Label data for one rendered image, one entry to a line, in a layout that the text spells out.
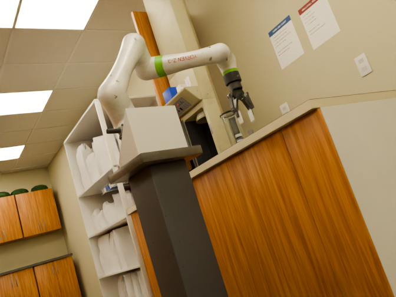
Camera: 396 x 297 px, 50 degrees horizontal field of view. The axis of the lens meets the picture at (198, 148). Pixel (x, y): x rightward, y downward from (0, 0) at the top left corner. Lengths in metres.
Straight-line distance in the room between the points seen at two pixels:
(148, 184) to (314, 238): 0.76
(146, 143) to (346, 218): 0.88
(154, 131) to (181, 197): 0.32
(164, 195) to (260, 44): 1.57
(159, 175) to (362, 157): 0.86
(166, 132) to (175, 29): 1.31
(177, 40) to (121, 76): 1.08
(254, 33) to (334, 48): 0.68
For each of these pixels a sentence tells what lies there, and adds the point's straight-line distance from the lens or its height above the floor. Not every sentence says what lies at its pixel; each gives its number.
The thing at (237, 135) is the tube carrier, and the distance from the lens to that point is 2.35.
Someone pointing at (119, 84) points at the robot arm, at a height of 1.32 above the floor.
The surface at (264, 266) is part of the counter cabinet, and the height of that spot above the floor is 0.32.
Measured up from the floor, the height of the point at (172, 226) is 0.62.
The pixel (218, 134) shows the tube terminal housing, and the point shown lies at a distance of 2.78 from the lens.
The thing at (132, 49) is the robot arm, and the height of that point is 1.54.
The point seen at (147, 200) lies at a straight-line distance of 1.85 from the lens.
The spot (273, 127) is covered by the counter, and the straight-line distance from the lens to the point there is 1.94.
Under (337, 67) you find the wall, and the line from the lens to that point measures 2.60.
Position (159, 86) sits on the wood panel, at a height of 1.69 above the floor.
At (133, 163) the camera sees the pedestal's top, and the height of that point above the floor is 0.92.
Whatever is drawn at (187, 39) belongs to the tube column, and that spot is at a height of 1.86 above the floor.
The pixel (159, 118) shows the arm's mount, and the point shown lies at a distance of 1.92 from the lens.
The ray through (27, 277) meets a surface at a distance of 7.24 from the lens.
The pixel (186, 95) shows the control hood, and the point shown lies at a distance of 2.84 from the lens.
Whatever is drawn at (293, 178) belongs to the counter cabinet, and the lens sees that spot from 1.94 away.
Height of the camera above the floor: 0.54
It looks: 12 degrees up
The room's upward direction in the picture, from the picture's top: 18 degrees counter-clockwise
